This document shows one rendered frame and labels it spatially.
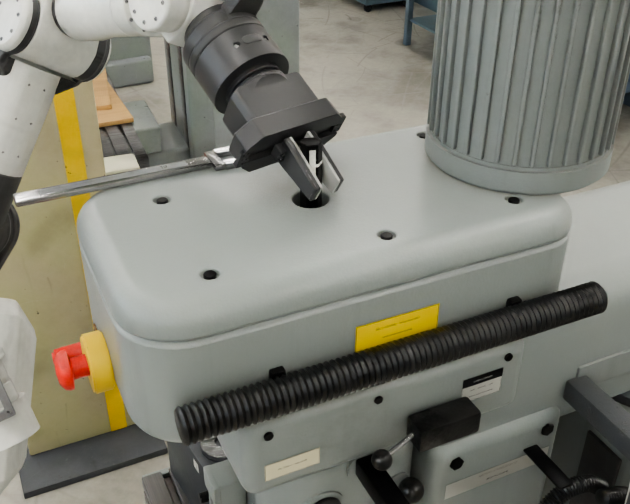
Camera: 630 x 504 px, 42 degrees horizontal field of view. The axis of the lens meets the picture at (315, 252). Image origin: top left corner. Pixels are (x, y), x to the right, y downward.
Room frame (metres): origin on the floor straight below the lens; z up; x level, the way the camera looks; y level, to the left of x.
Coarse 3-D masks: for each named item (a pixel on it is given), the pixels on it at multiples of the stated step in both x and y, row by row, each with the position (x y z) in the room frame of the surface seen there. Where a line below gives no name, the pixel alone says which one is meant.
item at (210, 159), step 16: (192, 160) 0.78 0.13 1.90; (208, 160) 0.78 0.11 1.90; (224, 160) 0.79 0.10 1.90; (112, 176) 0.75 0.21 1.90; (128, 176) 0.75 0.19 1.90; (144, 176) 0.75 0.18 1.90; (160, 176) 0.75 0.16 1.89; (32, 192) 0.71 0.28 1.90; (48, 192) 0.71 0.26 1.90; (64, 192) 0.71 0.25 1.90; (80, 192) 0.72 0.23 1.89
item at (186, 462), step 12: (168, 444) 1.22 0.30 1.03; (180, 444) 1.15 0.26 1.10; (192, 444) 1.12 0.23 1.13; (204, 444) 1.11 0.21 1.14; (216, 444) 1.12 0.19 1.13; (180, 456) 1.16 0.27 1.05; (192, 456) 1.10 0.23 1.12; (204, 456) 1.09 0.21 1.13; (216, 456) 1.08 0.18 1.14; (180, 468) 1.17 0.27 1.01; (192, 468) 1.11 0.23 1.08; (180, 480) 1.18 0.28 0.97; (192, 480) 1.12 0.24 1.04; (192, 492) 1.12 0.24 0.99
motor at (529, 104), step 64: (448, 0) 0.79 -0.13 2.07; (512, 0) 0.74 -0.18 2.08; (576, 0) 0.72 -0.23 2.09; (448, 64) 0.78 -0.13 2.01; (512, 64) 0.73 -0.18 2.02; (576, 64) 0.73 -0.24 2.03; (448, 128) 0.78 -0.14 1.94; (512, 128) 0.73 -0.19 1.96; (576, 128) 0.73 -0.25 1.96; (512, 192) 0.73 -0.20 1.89
